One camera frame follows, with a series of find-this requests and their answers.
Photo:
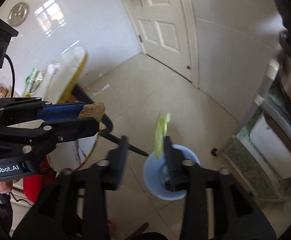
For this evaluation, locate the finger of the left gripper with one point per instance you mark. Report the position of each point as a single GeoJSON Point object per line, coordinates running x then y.
{"type": "Point", "coordinates": [60, 111]}
{"type": "Point", "coordinates": [55, 132]}

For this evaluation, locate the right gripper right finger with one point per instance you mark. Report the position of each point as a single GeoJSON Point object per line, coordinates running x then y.
{"type": "Point", "coordinates": [183, 174]}

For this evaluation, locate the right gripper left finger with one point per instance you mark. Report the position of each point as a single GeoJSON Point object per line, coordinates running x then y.
{"type": "Point", "coordinates": [108, 172]}

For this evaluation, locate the brown paper ball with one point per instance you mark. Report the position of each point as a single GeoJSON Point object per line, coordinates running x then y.
{"type": "Point", "coordinates": [95, 111]}

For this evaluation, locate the green checkered plastic bag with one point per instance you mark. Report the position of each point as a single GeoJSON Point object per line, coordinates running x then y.
{"type": "Point", "coordinates": [32, 82]}

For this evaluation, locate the lime green paper sheet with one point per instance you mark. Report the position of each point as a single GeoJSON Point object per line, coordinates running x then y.
{"type": "Point", "coordinates": [160, 132]}

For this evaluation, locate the light blue trash bin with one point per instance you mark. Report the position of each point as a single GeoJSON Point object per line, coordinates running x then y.
{"type": "Point", "coordinates": [157, 175]}

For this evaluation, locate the person left hand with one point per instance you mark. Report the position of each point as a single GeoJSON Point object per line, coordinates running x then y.
{"type": "Point", "coordinates": [6, 186]}

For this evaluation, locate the round white marble table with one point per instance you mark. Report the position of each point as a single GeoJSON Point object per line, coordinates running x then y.
{"type": "Point", "coordinates": [59, 80]}

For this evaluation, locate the white storage rack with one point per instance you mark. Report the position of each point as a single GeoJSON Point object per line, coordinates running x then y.
{"type": "Point", "coordinates": [260, 148]}

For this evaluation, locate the white panel door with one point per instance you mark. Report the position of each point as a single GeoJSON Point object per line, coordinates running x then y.
{"type": "Point", "coordinates": [166, 31]}

